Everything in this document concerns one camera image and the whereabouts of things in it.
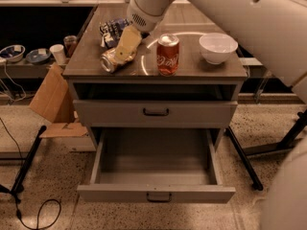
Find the blue chip bag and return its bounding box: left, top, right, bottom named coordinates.
left=99, top=18, right=130, bottom=49

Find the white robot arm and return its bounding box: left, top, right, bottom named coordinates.
left=128, top=0, right=307, bottom=230

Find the grey drawer cabinet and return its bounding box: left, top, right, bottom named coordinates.
left=63, top=4, right=247, bottom=144

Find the grey top drawer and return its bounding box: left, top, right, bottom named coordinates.
left=74, top=100, right=237, bottom=128

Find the open grey lower drawer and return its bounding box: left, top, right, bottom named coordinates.
left=78, top=128, right=235, bottom=203

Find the crushed gold can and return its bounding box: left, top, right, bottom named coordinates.
left=100, top=48, right=136, bottom=73

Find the red soda can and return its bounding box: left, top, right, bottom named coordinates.
left=156, top=34, right=179, bottom=76

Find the glass jar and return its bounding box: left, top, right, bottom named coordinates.
left=63, top=35, right=78, bottom=57

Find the white paper cup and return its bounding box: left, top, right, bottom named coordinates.
left=50, top=44, right=66, bottom=65

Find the blue bowl on shelf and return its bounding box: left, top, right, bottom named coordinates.
left=26, top=48, right=51, bottom=65

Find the brown cardboard box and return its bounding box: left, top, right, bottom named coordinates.
left=30, top=63, right=87, bottom=138

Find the white bowl on shelf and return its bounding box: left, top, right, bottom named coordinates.
left=0, top=44, right=25, bottom=63

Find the black stand leg left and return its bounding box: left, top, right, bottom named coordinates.
left=11, top=126, right=47, bottom=196

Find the black stand leg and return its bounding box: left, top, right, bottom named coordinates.
left=225, top=126, right=263, bottom=191
left=11, top=126, right=47, bottom=196

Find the black stand leg right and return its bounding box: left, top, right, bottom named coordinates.
left=225, top=126, right=263, bottom=191

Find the white cable left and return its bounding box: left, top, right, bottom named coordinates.
left=0, top=60, right=27, bottom=104

